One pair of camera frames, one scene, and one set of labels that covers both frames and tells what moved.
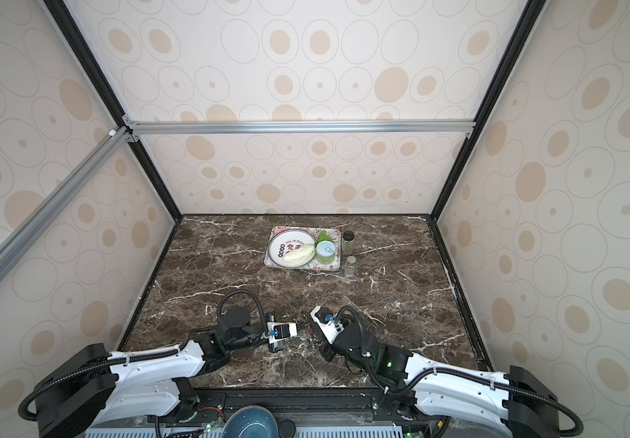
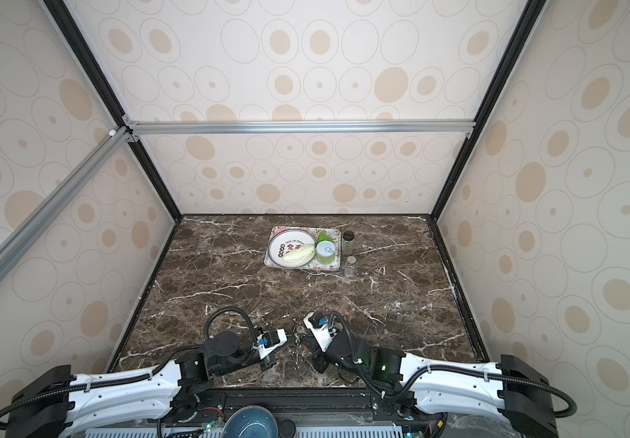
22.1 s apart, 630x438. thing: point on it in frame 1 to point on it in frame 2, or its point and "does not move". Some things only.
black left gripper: (269, 318) to (267, 361)
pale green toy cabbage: (299, 255) does not move
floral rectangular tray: (314, 248) does not move
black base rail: (300, 407) does not move
